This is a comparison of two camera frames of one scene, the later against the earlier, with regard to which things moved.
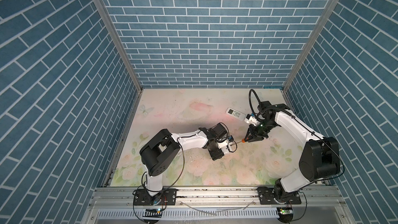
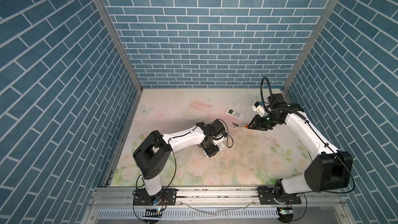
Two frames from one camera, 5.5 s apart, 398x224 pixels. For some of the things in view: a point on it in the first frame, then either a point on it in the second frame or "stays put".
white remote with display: (236, 113) stays put
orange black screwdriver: (244, 140) to (246, 126)
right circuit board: (286, 211) stays put
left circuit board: (153, 212) stays put
